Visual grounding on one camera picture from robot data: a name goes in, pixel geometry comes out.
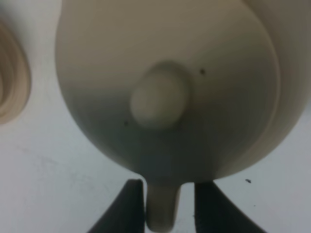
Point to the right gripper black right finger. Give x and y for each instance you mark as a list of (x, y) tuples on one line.
[(215, 213)]

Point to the beige teapot saucer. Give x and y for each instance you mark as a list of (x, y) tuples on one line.
[(15, 76)]

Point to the beige ceramic teapot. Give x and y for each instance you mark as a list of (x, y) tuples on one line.
[(184, 91)]

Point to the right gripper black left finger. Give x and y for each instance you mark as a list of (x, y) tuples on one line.
[(126, 213)]

